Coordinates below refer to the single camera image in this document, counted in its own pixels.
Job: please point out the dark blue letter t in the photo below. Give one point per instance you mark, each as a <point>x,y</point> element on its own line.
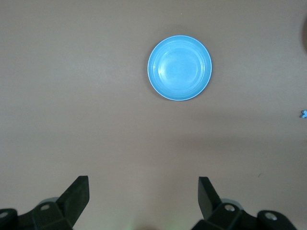
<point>304,114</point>

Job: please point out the blue round plate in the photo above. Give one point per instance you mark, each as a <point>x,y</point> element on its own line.
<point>180,68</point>

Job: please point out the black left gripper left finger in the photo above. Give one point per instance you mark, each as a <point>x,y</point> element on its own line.
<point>74,198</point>

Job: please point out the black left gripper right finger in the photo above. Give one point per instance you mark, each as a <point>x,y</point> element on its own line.
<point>208,201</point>

